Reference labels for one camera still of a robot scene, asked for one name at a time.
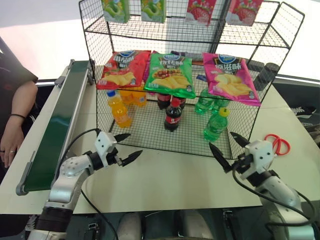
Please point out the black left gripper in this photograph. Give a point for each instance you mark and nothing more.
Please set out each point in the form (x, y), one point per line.
(113, 156)

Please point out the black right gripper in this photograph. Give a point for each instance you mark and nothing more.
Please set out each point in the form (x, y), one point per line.
(242, 166)

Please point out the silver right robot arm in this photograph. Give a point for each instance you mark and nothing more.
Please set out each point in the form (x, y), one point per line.
(280, 192)

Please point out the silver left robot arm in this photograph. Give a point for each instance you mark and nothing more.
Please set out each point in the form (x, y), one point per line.
(67, 170)

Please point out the green conveyor belt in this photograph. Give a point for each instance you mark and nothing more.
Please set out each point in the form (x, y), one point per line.
(57, 120)

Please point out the bystander bare hand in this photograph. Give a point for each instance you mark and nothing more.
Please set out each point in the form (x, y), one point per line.
(12, 142)

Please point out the green soda bottle yellow cap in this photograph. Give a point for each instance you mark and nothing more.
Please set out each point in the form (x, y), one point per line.
(215, 125)

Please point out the orange soda bottle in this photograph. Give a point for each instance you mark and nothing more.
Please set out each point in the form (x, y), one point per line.
(139, 97)
(120, 112)
(125, 96)

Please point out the cola bottle red cap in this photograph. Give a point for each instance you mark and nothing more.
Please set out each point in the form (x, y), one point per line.
(182, 102)
(172, 117)
(163, 101)

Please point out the pink chips bag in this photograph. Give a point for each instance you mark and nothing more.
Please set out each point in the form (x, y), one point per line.
(230, 80)

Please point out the red chips bag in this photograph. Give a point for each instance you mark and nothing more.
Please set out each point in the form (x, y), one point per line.
(122, 72)

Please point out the grey rounded shape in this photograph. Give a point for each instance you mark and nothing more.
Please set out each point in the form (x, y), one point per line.
(130, 225)
(197, 225)

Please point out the small blue tag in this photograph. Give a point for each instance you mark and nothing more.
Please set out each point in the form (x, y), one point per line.
(200, 77)

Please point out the black white sneaker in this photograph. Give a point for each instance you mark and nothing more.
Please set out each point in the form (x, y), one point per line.
(303, 111)

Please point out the green chips bag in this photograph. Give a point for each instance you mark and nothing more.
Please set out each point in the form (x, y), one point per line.
(170, 75)

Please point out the black cylinder canister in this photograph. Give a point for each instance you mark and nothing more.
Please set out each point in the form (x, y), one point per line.
(256, 65)
(268, 72)

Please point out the black wrist hair band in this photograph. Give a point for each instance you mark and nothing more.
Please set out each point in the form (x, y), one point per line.
(18, 115)

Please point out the green juice carton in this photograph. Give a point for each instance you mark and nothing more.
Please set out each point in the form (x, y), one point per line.
(153, 10)
(116, 11)

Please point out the bystander black shirt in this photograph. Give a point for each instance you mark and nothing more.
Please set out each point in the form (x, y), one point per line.
(10, 72)

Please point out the red strawberry juice carton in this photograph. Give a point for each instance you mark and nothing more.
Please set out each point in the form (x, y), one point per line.
(243, 11)
(200, 11)

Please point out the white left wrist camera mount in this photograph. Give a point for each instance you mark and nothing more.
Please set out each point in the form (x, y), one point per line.
(103, 142)

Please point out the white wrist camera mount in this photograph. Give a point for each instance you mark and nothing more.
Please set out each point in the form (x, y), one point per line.
(103, 142)
(261, 155)

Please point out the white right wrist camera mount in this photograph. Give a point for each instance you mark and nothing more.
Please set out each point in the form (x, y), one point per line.
(261, 155)

